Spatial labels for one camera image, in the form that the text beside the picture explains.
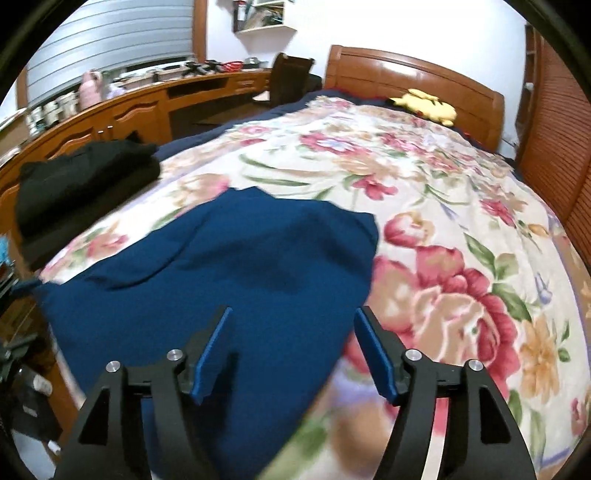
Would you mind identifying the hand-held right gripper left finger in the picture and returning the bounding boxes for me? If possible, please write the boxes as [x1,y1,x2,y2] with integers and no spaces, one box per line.
[54,305,234,480]

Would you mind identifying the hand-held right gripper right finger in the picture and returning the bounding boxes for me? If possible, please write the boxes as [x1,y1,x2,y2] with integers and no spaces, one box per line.
[353,305,539,480]

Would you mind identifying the blue suit jacket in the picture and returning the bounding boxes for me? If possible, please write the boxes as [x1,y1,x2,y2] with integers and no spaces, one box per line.
[11,187,380,480]

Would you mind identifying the folded black clothes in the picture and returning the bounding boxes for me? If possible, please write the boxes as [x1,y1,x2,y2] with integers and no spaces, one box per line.
[14,134,162,271]

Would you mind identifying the floral blanket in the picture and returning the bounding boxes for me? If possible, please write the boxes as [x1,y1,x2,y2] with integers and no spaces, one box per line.
[39,95,591,480]

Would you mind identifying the wooden desk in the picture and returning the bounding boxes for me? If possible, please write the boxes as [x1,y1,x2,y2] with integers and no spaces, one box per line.
[0,68,273,241]

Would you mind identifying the yellow plush toy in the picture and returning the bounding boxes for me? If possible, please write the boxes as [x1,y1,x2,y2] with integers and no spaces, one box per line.
[387,89,458,126]

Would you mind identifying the wooden bed headboard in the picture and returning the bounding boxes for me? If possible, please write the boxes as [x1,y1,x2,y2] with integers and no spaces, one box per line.
[323,45,505,151]

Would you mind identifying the black device on desk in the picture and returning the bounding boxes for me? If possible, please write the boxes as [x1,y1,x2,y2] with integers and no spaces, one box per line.
[182,60,222,77]

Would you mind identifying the pink bottle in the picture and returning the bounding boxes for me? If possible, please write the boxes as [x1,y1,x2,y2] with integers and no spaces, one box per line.
[78,69,103,109]

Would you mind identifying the black chair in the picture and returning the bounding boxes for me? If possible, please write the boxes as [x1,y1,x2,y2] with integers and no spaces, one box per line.
[252,52,322,109]

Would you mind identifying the wooden louvered wardrobe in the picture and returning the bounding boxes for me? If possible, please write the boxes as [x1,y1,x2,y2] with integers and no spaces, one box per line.
[515,23,591,250]

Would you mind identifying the grey window blind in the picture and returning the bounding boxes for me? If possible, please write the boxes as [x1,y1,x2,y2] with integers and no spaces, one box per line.
[25,0,195,100]

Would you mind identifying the white wall shelf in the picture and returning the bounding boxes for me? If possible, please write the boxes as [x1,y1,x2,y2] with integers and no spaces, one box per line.
[232,0,297,34]

